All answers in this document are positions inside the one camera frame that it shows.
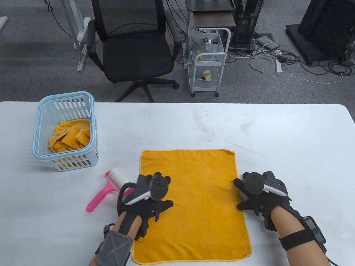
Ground black right wrist camera strap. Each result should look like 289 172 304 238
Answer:
279 216 327 251

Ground yellow square towel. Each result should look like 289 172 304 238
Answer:
48 119 91 153
54 126 91 170
132 150 253 264

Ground person's left hand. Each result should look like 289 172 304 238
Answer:
117 172 174 241

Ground black right hand controller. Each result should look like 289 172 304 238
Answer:
243 172 287 197

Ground black monitor stand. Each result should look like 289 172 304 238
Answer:
286 0 355 66

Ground white floor cable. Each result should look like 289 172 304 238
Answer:
282 71 344 84

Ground white power strip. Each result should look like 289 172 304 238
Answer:
275 50 283 75

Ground black hand controller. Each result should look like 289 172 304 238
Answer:
117 175 169 214
243 172 287 197

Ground white rolling cart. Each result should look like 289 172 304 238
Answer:
187 27 231 97

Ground person's right hand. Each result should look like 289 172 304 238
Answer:
233 171 301 232

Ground light blue plastic basket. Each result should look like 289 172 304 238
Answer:
32 91 98 172

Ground black mesh office chair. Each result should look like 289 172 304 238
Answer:
87 0 183 103

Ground pink lint roller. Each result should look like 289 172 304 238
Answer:
86 168 133 213

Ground black computer tower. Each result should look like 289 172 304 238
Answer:
230 0 264 53

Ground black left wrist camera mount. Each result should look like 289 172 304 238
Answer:
95 231 133 266

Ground white metal frame post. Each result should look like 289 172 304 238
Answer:
59 0 92 72

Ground grey power adapter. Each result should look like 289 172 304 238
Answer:
255 35 280 51

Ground black left hand controller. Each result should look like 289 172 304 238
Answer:
117 175 169 214

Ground small dark side table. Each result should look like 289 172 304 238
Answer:
185 0 237 29

